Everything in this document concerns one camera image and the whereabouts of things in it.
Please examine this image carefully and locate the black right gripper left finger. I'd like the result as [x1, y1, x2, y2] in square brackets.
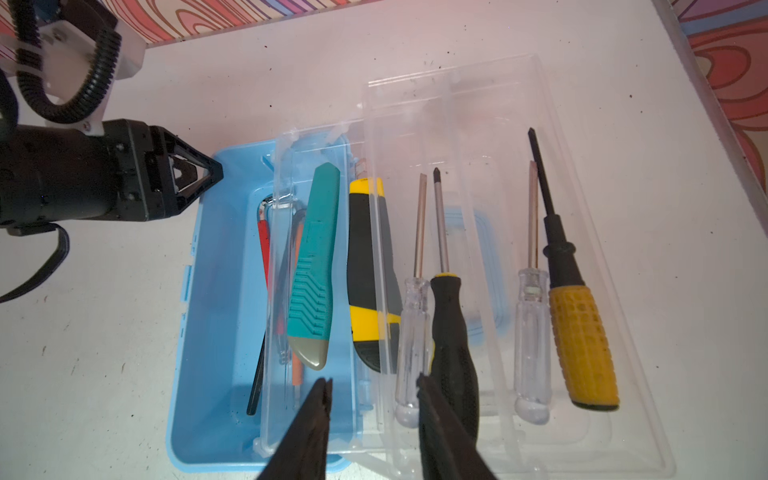
[258, 378, 333, 480]

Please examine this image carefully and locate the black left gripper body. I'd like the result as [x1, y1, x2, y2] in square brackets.
[1, 119, 180, 228]

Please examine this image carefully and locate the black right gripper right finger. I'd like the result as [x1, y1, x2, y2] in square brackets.
[417, 374, 496, 479]

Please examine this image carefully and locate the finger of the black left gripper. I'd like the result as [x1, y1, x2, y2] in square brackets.
[149, 126, 223, 213]

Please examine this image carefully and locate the black yellow grip screwdriver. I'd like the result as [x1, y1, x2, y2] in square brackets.
[430, 168, 479, 442]

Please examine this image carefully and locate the black hex key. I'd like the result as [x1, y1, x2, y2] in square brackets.
[245, 206, 307, 417]

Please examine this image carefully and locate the red hex key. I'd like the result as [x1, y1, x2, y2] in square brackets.
[257, 195, 274, 294]

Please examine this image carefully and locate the clear handle short screwdriver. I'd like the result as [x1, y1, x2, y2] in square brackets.
[395, 173, 429, 429]

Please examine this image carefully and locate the yellow handle screwdriver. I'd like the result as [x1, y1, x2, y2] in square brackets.
[527, 128, 620, 412]

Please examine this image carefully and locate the yellow black utility knife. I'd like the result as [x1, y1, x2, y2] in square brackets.
[347, 178, 402, 373]

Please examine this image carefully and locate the teal utility knife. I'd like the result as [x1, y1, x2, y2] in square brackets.
[286, 162, 340, 371]

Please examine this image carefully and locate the blue plastic tool box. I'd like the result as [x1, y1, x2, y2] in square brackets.
[167, 55, 674, 479]

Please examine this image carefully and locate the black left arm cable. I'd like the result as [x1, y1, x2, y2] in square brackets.
[0, 0, 123, 304]

